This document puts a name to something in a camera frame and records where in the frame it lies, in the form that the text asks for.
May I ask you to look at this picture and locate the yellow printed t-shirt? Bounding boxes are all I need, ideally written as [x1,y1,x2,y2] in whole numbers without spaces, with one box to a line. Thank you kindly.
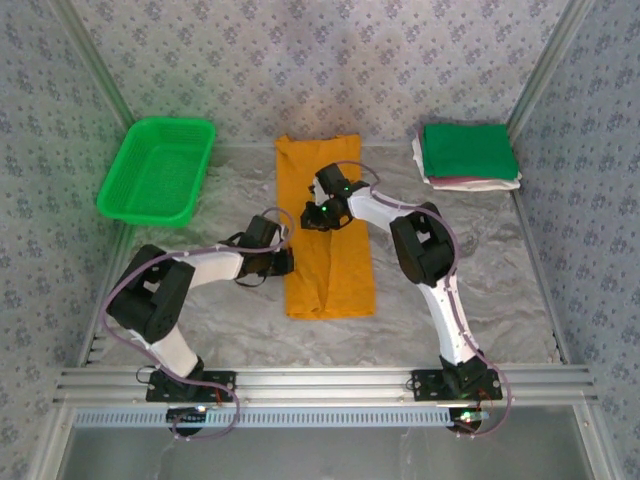
[273,132,377,321]

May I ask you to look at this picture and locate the stack of folded clothes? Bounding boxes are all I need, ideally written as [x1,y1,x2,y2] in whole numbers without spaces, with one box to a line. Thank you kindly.
[412,133,524,192]

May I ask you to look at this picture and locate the green plastic basket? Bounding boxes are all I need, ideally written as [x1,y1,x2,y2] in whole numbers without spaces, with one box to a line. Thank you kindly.
[96,116,217,229]

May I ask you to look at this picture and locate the maroon folded t-shirt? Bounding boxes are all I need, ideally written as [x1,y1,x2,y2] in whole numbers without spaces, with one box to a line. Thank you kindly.
[433,174,490,186]

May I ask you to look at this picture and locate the green folded t-shirt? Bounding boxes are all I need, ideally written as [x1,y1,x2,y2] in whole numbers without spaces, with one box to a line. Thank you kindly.
[422,122,520,180]

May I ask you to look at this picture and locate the thin black left gripper wire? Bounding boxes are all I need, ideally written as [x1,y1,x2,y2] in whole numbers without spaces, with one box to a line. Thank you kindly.
[232,269,272,288]

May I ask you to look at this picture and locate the aluminium mounting rail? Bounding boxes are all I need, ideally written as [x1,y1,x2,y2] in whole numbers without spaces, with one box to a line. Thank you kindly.
[52,366,599,405]

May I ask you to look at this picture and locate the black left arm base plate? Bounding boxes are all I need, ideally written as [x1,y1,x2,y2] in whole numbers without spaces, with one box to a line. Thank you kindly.
[145,368,237,403]

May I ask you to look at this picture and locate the grey slotted cable duct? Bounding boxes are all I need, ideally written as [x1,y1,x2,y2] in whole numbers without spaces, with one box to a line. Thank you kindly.
[74,405,469,429]

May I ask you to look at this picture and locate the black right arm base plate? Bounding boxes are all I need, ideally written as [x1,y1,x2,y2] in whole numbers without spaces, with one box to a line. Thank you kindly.
[410,368,503,402]

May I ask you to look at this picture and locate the aluminium frame post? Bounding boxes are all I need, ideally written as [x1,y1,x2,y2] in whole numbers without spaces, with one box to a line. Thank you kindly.
[49,0,136,129]
[505,0,599,126]

